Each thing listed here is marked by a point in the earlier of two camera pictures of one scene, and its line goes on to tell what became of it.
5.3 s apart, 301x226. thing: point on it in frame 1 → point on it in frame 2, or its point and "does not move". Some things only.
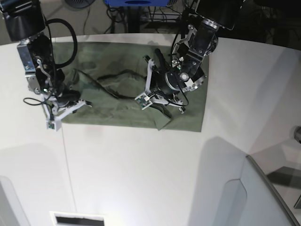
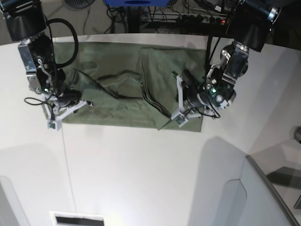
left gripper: (68, 100) does not move
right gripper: (163, 93) → (195, 98)
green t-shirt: (107, 76) does not move
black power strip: (188, 18) does not move
